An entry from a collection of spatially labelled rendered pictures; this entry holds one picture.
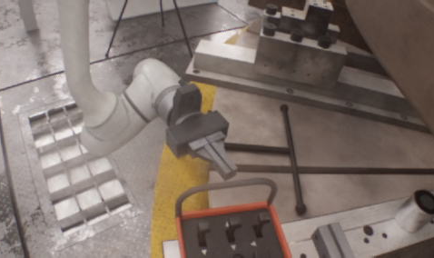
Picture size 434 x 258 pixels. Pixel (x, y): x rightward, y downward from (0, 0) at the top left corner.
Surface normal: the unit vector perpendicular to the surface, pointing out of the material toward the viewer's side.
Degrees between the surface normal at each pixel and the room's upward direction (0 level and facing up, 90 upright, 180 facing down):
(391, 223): 0
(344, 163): 0
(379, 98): 72
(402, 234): 0
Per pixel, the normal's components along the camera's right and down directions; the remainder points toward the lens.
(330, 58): -0.18, 0.68
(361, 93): -0.15, 0.43
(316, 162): 0.11, -0.70
